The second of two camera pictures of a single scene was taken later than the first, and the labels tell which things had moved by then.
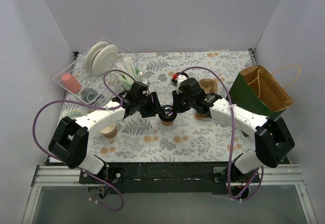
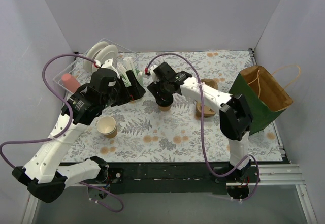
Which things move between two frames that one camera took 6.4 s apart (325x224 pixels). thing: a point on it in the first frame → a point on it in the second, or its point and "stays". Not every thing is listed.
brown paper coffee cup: (167, 123) → (165, 108)
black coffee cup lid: (167, 114) → (163, 100)
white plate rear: (91, 54) stays
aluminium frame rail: (68, 177) stays
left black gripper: (151, 104) → (132, 87)
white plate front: (104, 59) stays
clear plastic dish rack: (89, 74) stays
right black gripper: (179, 102) → (164, 97)
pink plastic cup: (71, 83) stays
